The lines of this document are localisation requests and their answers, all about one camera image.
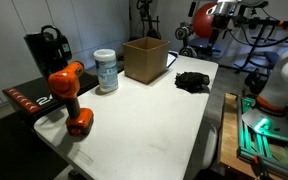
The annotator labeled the orange cordless drill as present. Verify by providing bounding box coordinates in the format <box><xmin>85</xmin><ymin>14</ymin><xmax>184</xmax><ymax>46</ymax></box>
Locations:
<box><xmin>47</xmin><ymin>60</ymin><xmax>95</xmax><ymax>136</ymax></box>

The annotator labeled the black bag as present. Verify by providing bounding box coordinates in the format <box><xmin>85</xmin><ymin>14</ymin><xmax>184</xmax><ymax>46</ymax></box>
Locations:
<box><xmin>243</xmin><ymin>68</ymin><xmax>268</xmax><ymax>96</ymax></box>

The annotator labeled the orange clamp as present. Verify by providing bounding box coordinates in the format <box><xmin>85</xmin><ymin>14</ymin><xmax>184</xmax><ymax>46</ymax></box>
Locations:
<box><xmin>250</xmin><ymin>153</ymin><xmax>263</xmax><ymax>174</ymax></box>

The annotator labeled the white clipboard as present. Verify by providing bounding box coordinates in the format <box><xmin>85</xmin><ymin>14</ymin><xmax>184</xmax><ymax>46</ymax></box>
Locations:
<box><xmin>166</xmin><ymin>50</ymin><xmax>179</xmax><ymax>69</ymax></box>

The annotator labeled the black machine with handle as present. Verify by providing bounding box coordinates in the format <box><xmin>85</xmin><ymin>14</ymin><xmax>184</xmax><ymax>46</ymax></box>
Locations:
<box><xmin>23</xmin><ymin>24</ymin><xmax>73</xmax><ymax>79</ymax></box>

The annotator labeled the aluminium frame with green light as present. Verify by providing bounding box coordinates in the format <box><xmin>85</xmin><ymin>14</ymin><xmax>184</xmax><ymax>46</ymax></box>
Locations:
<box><xmin>235</xmin><ymin>94</ymin><xmax>288</xmax><ymax>180</ymax></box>

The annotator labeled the black platform with red stripes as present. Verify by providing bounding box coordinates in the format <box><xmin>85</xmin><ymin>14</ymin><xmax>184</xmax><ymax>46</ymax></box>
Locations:
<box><xmin>2</xmin><ymin>71</ymin><xmax>100</xmax><ymax>126</ymax></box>

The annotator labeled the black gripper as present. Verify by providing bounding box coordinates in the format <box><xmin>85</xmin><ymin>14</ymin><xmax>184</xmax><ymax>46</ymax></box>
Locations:
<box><xmin>209</xmin><ymin>2</ymin><xmax>233</xmax><ymax>44</ymax></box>

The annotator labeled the brown cardboard box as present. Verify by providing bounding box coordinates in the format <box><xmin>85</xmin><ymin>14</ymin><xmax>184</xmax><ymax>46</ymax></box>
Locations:
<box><xmin>122</xmin><ymin>36</ymin><xmax>171</xmax><ymax>85</ymax></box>

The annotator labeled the grey weight plate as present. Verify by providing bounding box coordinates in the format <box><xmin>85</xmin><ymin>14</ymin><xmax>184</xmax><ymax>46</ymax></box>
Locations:
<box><xmin>174</xmin><ymin>22</ymin><xmax>195</xmax><ymax>42</ymax></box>

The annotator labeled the black exercise bike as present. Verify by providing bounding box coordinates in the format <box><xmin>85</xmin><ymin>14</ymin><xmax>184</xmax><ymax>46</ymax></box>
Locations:
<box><xmin>135</xmin><ymin>0</ymin><xmax>162</xmax><ymax>40</ymax></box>

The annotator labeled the black glove with olive trim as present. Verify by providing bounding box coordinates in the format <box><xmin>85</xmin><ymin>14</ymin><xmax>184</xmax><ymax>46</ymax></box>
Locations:
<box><xmin>178</xmin><ymin>71</ymin><xmax>211</xmax><ymax>92</ymax></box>

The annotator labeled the red exercise ball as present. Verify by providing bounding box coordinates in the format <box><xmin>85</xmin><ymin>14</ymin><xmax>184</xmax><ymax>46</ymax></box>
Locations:
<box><xmin>192</xmin><ymin>2</ymin><xmax>218</xmax><ymax>39</ymax></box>

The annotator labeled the white wipes canister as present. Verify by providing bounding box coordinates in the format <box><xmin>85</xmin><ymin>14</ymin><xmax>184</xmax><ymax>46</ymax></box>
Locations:
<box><xmin>93</xmin><ymin>48</ymin><xmax>120</xmax><ymax>94</ymax></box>

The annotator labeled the black wheel with grey hub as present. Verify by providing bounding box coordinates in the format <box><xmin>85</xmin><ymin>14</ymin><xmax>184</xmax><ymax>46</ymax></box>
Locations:
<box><xmin>178</xmin><ymin>45</ymin><xmax>197</xmax><ymax>58</ymax></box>

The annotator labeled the black table caster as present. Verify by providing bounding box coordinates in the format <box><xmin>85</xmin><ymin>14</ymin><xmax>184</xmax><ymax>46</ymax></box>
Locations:
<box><xmin>67</xmin><ymin>168</ymin><xmax>82</xmax><ymax>178</ymax></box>

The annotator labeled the wooden platform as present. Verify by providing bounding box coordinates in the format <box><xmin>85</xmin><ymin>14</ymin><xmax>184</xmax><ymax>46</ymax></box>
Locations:
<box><xmin>217</xmin><ymin>92</ymin><xmax>288</xmax><ymax>180</ymax></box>

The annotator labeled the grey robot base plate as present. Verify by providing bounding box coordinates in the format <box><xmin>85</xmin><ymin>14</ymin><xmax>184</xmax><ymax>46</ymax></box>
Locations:
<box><xmin>241</xmin><ymin>105</ymin><xmax>288</xmax><ymax>143</ymax></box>

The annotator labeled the blue padded seat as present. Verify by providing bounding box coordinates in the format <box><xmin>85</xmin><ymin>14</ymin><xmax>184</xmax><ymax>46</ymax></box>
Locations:
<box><xmin>263</xmin><ymin>50</ymin><xmax>282</xmax><ymax>69</ymax></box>

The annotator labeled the blue bench pad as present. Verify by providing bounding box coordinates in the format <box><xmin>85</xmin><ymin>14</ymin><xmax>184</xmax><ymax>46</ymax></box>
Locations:
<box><xmin>187</xmin><ymin>37</ymin><xmax>222</xmax><ymax>56</ymax></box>

